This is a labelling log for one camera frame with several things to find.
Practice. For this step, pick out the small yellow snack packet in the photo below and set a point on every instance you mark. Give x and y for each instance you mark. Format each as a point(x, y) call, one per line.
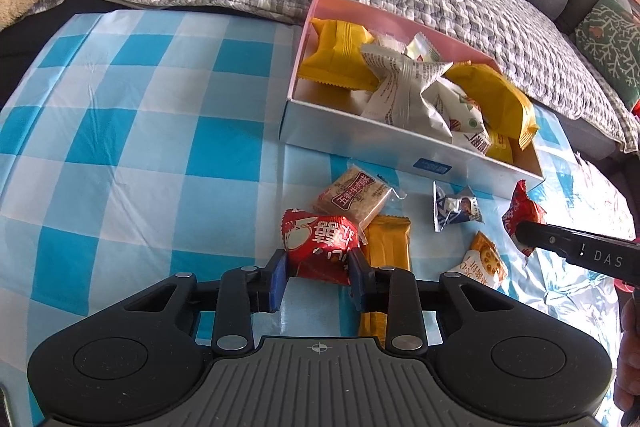
point(505, 108)

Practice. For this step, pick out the white green snack bag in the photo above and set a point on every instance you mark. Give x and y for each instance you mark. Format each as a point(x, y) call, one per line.
point(463, 119)

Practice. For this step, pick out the gold bar snack packet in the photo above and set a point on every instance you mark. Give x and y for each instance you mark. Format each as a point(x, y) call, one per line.
point(387, 246)

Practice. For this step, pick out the blue checkered tablecloth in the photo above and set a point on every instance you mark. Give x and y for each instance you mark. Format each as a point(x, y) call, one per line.
point(141, 144)

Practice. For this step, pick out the pink and white snack box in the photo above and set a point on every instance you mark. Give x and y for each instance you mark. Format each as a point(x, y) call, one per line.
point(328, 118)

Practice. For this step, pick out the white triangular snack bag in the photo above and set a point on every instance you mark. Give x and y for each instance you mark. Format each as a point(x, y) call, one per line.
point(398, 100)

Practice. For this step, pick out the red snack packet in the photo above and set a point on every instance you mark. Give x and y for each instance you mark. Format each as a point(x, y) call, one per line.
point(318, 246)
point(522, 209)

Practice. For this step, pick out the brown biscuit packet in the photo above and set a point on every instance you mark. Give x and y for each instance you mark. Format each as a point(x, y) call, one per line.
point(358, 195)

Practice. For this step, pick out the person right hand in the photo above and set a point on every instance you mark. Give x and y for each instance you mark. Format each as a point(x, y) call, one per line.
point(627, 383)

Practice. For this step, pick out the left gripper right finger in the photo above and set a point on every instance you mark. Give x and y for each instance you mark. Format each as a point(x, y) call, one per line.
point(395, 293)

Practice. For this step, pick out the large yellow snack bag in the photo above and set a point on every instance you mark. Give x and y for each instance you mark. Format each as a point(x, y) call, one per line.
point(338, 61)

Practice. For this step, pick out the green patterned cushion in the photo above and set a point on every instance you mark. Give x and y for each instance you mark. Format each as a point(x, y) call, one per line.
point(609, 37)

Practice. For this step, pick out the small blue white candy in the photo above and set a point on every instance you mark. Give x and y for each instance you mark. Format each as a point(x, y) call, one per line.
point(453, 209)

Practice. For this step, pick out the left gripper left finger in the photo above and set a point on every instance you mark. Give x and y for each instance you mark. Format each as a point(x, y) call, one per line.
point(243, 292)

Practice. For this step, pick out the orange cookie packet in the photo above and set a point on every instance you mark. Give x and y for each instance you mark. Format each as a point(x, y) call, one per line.
point(482, 262)

